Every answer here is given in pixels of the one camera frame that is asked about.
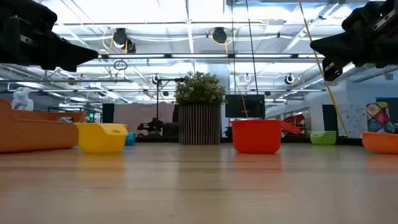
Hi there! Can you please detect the green measuring cup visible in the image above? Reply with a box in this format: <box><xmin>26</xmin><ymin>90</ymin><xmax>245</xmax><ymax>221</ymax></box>
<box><xmin>308</xmin><ymin>130</ymin><xmax>337</xmax><ymax>146</ymax></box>

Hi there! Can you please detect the long black ceiling light bar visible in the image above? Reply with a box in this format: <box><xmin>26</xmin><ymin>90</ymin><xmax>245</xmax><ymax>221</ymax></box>
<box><xmin>98</xmin><ymin>53</ymin><xmax>325</xmax><ymax>60</ymax></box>

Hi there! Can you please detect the thin black hanging cable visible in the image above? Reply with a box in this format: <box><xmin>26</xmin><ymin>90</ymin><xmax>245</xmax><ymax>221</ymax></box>
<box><xmin>230</xmin><ymin>0</ymin><xmax>236</xmax><ymax>95</ymax></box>

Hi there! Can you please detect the black monitor screen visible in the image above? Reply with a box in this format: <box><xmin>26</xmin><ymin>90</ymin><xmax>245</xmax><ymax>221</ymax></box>
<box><xmin>224</xmin><ymin>94</ymin><xmax>266</xmax><ymax>119</ymax></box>

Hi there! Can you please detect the thick yellow hanging strap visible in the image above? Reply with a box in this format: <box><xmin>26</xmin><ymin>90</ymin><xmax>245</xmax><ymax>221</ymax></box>
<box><xmin>297</xmin><ymin>0</ymin><xmax>351</xmax><ymax>138</ymax></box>

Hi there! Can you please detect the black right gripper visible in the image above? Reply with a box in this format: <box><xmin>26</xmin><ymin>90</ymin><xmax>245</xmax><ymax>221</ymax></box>
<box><xmin>310</xmin><ymin>0</ymin><xmax>398</xmax><ymax>82</ymax></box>

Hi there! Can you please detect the tall black panel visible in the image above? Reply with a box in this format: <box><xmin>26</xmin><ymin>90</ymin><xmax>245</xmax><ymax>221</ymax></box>
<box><xmin>101</xmin><ymin>103</ymin><xmax>115</xmax><ymax>137</ymax></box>

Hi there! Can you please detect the orange plastic basket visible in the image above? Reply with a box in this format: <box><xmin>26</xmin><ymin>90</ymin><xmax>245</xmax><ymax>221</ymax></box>
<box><xmin>0</xmin><ymin>98</ymin><xmax>86</xmax><ymax>154</ymax></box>

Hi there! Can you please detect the white patterned board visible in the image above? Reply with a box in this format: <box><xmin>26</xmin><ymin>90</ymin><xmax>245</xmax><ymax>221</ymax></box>
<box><xmin>337</xmin><ymin>103</ymin><xmax>368</xmax><ymax>138</ymax></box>

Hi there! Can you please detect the white robot statue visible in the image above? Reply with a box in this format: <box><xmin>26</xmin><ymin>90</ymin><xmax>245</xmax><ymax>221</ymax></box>
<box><xmin>11</xmin><ymin>86</ymin><xmax>34</xmax><ymax>111</ymax></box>

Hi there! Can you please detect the colourful patchwork poster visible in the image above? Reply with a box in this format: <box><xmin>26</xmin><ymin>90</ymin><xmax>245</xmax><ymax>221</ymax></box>
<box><xmin>366</xmin><ymin>101</ymin><xmax>397</xmax><ymax>134</ymax></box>

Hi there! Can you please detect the yellow measuring cup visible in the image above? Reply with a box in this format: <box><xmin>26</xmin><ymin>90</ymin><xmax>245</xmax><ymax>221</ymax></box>
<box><xmin>74</xmin><ymin>122</ymin><xmax>129</xmax><ymax>154</ymax></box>

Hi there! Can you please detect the red measuring cup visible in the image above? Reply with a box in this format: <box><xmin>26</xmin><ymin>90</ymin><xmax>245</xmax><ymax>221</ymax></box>
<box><xmin>230</xmin><ymin>119</ymin><xmax>301</xmax><ymax>155</ymax></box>

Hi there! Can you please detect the green leafy artificial plant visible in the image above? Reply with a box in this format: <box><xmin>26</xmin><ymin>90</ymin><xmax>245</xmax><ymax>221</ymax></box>
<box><xmin>174</xmin><ymin>70</ymin><xmax>227</xmax><ymax>107</ymax></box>

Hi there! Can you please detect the black boom stand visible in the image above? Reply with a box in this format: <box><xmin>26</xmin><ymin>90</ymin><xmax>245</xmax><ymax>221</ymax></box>
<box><xmin>154</xmin><ymin>77</ymin><xmax>185</xmax><ymax>125</ymax></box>

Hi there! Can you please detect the thick black hanging cable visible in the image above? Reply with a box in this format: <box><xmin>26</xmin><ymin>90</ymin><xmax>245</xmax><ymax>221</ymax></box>
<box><xmin>245</xmin><ymin>0</ymin><xmax>259</xmax><ymax>95</ymax></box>

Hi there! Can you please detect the black door panel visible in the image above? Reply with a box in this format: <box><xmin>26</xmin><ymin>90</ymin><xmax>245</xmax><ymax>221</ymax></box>
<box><xmin>322</xmin><ymin>104</ymin><xmax>339</xmax><ymax>137</ymax></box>

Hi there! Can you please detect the thin yellow hanging cord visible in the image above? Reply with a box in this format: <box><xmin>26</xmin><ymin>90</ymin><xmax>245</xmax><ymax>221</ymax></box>
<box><xmin>236</xmin><ymin>83</ymin><xmax>249</xmax><ymax>119</ymax></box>

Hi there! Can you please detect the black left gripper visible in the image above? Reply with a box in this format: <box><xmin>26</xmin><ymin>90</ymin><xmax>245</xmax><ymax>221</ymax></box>
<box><xmin>0</xmin><ymin>0</ymin><xmax>99</xmax><ymax>73</ymax></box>

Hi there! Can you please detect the ribbed striped planter pot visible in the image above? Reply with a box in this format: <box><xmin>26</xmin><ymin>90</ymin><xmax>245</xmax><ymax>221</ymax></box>
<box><xmin>178</xmin><ymin>104</ymin><xmax>222</xmax><ymax>146</ymax></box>

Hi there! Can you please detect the black table edge rail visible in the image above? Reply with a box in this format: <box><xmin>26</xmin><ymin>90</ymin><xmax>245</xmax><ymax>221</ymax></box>
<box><xmin>136</xmin><ymin>136</ymin><xmax>363</xmax><ymax>146</ymax></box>

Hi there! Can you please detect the orange measuring cup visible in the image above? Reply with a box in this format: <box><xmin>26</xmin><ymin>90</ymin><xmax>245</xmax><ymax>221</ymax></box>
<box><xmin>358</xmin><ymin>131</ymin><xmax>398</xmax><ymax>155</ymax></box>

